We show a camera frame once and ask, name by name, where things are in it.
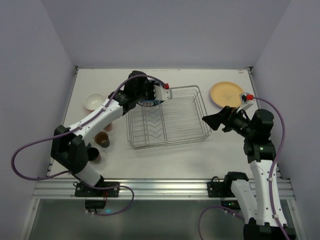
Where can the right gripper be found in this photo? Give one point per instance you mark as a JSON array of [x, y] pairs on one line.
[[227, 119]]

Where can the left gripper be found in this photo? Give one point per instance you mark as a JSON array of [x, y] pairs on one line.
[[151, 92]]

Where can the dark teal plate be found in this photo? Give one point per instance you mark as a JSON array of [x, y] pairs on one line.
[[150, 102]]

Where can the yellow plate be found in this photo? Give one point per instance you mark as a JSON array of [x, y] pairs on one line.
[[226, 93]]

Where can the purple plate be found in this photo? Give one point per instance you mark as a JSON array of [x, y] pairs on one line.
[[214, 103]]

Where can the orange bowl white inside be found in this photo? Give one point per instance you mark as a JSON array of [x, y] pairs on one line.
[[93, 101]]

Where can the pink dotted mug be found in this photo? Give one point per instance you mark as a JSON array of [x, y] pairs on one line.
[[109, 127]]

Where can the black cup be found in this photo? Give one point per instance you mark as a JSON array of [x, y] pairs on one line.
[[102, 139]]

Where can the dark red cup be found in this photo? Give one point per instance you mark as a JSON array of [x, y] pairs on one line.
[[93, 155]]

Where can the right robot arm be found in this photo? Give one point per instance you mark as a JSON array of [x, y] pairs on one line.
[[262, 211]]

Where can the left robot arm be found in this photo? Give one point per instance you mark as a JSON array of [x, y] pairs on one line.
[[71, 144]]

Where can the metal wire dish rack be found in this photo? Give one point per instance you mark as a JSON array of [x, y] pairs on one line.
[[172, 122]]

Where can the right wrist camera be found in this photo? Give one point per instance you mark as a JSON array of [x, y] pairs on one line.
[[247, 100]]

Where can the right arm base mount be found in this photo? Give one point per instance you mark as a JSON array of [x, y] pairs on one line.
[[218, 189]]

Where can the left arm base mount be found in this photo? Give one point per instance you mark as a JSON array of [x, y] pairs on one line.
[[96, 199]]

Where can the aluminium frame rail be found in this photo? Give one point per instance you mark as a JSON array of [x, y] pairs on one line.
[[144, 189]]

